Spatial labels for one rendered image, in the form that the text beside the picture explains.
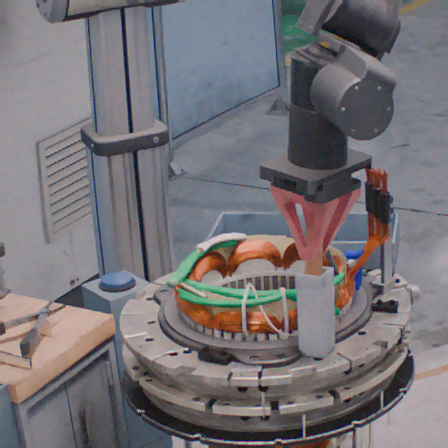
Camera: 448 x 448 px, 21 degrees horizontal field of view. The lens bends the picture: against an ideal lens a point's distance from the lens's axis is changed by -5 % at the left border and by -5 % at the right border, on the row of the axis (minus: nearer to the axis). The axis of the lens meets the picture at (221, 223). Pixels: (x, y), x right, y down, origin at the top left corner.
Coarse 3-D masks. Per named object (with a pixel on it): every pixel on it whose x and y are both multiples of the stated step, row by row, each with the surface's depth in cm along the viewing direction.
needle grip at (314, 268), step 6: (306, 228) 119; (312, 228) 119; (306, 234) 119; (306, 240) 119; (318, 252) 119; (318, 258) 119; (306, 264) 120; (312, 264) 120; (318, 264) 120; (306, 270) 120; (312, 270) 120; (318, 270) 120
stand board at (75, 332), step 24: (0, 312) 145; (24, 312) 144; (72, 312) 144; (96, 312) 144; (0, 336) 138; (24, 336) 138; (72, 336) 138; (96, 336) 140; (48, 360) 132; (72, 360) 136; (24, 384) 128
